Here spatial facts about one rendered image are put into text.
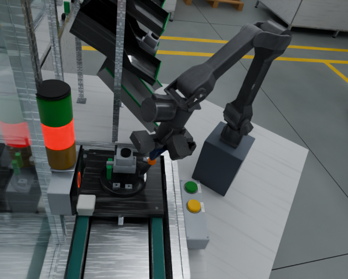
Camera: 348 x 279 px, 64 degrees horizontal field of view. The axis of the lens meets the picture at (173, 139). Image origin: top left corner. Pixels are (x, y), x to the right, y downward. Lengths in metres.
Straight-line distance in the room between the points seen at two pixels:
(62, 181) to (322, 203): 2.28
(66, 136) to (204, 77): 0.33
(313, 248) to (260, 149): 1.14
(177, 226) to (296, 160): 0.72
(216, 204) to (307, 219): 1.45
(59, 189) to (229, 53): 0.46
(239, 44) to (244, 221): 0.61
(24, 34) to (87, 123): 0.86
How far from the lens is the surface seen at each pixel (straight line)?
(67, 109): 0.45
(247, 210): 1.06
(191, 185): 0.90
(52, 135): 0.47
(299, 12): 5.75
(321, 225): 2.45
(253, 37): 0.70
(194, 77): 0.65
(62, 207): 0.56
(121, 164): 0.80
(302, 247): 2.24
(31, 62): 0.42
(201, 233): 0.83
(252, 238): 1.01
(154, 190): 0.87
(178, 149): 0.69
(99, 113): 1.28
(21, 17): 0.39
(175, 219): 0.84
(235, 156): 0.92
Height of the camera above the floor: 1.67
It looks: 42 degrees down
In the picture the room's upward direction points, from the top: 14 degrees clockwise
